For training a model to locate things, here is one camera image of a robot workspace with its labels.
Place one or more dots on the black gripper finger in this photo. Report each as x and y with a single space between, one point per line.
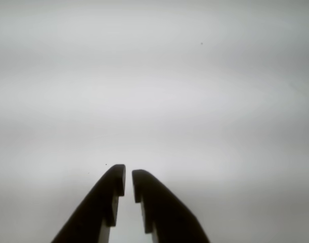
169 217
93 212

